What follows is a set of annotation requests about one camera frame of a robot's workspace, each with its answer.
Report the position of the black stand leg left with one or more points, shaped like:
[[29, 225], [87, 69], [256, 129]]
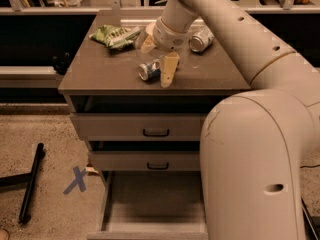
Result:
[[29, 180]]

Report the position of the drawer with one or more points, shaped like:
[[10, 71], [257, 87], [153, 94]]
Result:
[[151, 205], [145, 155], [142, 118]]

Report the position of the green chip bag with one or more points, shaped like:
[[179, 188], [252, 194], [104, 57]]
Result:
[[115, 37]]

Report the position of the blue tape cross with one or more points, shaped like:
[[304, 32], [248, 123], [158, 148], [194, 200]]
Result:
[[77, 182]]

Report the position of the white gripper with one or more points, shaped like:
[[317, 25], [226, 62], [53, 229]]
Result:
[[169, 38]]

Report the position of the grey drawer cabinet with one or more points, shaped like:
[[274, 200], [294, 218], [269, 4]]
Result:
[[98, 71]]

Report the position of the black stand leg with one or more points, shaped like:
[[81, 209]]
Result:
[[29, 180], [312, 227]]

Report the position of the silver green soda can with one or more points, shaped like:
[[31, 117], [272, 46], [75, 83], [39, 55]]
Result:
[[201, 40]]

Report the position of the middle drawer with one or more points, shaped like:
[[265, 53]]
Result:
[[145, 155]]

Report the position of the white paper bowl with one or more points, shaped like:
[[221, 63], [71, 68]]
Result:
[[150, 28]]

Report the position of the bottom drawer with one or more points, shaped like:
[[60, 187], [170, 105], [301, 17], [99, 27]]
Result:
[[151, 205]]

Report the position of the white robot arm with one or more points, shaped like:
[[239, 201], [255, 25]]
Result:
[[252, 143]]

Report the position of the blue silver redbull can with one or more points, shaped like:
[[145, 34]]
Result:
[[149, 70]]

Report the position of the black clamp on ledge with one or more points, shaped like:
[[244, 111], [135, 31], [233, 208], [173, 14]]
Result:
[[61, 65]]

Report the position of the top drawer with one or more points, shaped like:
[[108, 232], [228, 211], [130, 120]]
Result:
[[142, 118]]

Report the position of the black stand leg right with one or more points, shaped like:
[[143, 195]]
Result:
[[312, 227]]

